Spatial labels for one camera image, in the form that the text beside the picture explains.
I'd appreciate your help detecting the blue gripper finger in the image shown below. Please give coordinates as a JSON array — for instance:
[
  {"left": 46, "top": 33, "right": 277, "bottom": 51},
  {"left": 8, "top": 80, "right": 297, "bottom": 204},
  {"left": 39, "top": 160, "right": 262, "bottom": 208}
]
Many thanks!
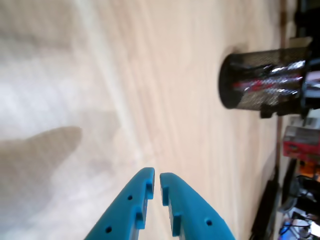
[
  {"left": 83, "top": 166, "right": 156, "bottom": 240},
  {"left": 159, "top": 172, "right": 236, "bottom": 240}
]

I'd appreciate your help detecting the red retractable pen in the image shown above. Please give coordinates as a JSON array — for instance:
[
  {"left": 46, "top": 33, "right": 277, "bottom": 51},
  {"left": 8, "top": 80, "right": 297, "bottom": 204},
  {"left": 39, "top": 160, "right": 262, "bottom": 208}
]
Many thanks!
[{"left": 232, "top": 76, "right": 304, "bottom": 94}]

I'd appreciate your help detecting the black mesh pen holder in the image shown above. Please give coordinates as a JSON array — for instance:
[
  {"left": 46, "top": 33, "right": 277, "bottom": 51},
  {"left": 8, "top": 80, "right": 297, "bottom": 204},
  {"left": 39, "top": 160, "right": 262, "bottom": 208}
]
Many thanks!
[{"left": 218, "top": 46, "right": 313, "bottom": 118}]

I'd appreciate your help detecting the red carton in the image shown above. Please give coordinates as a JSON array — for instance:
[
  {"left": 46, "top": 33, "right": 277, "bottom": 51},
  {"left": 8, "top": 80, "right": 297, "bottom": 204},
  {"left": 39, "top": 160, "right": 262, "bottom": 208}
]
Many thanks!
[{"left": 282, "top": 126, "right": 320, "bottom": 160}]

